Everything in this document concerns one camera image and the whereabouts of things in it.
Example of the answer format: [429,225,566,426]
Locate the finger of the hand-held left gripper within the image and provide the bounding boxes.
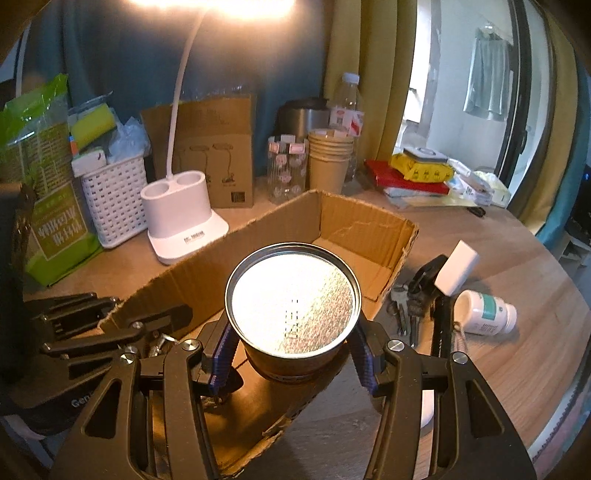
[28,292,122,340]
[41,305,195,384]

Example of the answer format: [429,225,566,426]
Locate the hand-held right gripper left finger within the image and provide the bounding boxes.
[48,323,245,480]

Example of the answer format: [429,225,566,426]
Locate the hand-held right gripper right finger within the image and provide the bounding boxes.
[345,318,539,480]

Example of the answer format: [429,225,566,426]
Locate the bunch of metal keys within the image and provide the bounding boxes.
[390,284,430,347]

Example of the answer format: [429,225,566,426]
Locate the foil-lidded metal tin can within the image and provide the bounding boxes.
[225,243,362,384]

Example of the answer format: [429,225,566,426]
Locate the white pill bottle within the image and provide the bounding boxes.
[455,290,518,335]

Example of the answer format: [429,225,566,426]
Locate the white charger adapter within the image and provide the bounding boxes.
[434,240,481,296]

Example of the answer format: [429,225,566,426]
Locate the green printed package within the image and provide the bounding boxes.
[0,74,105,287]

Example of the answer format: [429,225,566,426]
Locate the white rounded object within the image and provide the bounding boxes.
[421,390,437,433]

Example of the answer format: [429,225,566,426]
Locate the white plastic lattice basket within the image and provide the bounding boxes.
[81,157,151,250]

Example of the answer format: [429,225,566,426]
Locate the white desk lamp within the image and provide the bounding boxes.
[124,0,296,266]

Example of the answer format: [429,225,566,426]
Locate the small white carton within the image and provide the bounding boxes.
[71,148,108,178]

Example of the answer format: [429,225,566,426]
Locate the pale yellow envelope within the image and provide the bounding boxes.
[383,185,478,210]

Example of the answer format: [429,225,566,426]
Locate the yellow green sponge pack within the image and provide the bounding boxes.
[68,92,116,151]

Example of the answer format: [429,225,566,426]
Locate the crumpled white plastic bag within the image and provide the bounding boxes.
[108,115,153,162]

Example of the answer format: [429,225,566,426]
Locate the red book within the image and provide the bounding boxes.
[365,159,451,197]

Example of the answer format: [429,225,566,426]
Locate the patterned clear glass jar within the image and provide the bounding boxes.
[267,134,309,204]

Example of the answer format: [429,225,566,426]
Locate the yellow printed packet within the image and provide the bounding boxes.
[390,152,455,183]

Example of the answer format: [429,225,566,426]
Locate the stack of paper cups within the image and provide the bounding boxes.
[307,129,355,195]

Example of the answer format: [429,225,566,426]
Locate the white medicine box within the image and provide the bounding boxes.
[448,178,492,206]

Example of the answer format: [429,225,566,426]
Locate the brown printed cardboard box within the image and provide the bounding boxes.
[141,95,257,208]

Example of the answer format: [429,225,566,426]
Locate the white flat round-dial device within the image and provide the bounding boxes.
[404,148,448,164]

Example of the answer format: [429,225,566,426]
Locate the pale yellow plastic bag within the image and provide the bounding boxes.
[473,170,511,208]

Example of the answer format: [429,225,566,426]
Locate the white shelf unit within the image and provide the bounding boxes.
[556,217,591,266]

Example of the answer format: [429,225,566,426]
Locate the teal curtain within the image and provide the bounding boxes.
[536,157,583,259]

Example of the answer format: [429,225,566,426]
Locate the stainless steel kettle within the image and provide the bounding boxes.
[277,97,331,144]

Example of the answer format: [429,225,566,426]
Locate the clear plastic water bottle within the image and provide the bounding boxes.
[329,73,365,185]

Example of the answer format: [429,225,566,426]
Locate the yellow curtain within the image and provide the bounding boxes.
[323,0,419,160]
[508,0,587,232]

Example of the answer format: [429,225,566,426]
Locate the hanging grey garment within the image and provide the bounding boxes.
[464,25,513,121]

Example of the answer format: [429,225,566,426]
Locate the black door frame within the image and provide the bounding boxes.
[496,0,557,185]

